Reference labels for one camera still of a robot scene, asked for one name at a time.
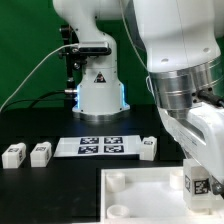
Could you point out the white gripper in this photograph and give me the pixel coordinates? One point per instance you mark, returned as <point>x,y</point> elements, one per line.
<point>201,134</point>

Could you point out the white square tabletop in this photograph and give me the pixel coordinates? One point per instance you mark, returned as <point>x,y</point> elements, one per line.
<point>151,196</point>

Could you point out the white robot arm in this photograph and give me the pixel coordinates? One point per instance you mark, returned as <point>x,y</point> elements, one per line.
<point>185,74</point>

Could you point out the white sheet with AprilTags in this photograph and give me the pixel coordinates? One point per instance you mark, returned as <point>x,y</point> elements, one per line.
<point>98,145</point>

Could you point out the black camera on stand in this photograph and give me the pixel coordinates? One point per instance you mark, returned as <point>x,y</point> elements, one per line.
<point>76,54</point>

